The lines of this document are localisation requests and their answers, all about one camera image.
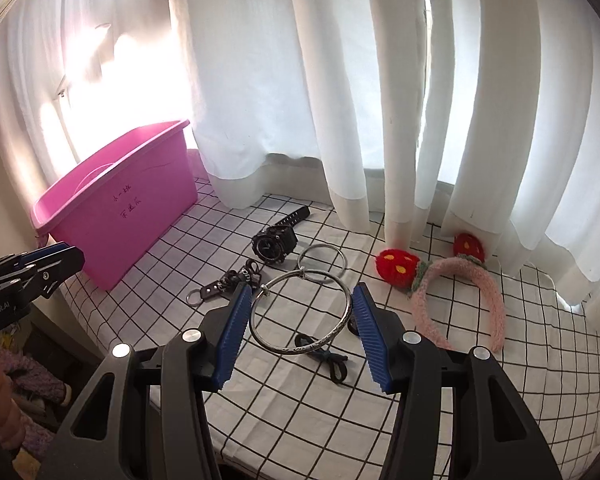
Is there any pink plastic storage bin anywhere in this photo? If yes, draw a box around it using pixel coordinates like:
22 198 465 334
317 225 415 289
30 120 198 290

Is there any black keychain with clasp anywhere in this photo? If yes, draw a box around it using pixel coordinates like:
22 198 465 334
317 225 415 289
185 259 263 308

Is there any person's left hand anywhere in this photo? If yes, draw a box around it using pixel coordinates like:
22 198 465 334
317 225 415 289
0 364 26 451

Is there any dark blue bow hair tie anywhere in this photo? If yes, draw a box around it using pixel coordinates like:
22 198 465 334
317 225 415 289
294 331 350 386

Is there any plain silver ring bangle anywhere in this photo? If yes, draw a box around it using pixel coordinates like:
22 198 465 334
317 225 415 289
296 243 349 285

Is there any silver bangle bracelet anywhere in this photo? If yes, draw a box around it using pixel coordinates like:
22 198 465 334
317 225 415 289
248 266 356 357

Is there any pink fluffy strawberry headband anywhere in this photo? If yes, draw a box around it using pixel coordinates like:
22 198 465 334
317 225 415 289
375 233 506 353

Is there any white sheer curtain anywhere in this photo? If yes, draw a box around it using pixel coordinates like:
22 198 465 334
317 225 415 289
0 0 600 326

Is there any black digital wristwatch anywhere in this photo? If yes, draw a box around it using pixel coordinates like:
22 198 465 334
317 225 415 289
251 206 311 264

